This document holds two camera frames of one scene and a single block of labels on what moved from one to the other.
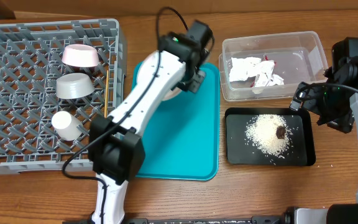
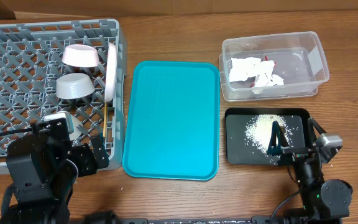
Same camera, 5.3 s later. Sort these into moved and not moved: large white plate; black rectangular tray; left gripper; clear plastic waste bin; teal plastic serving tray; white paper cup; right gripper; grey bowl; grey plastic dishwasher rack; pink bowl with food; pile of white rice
Moved: right gripper; white paper cup; left gripper; large white plate
Not moved: clear plastic waste bin; pile of white rice; teal plastic serving tray; pink bowl with food; grey bowl; black rectangular tray; grey plastic dishwasher rack
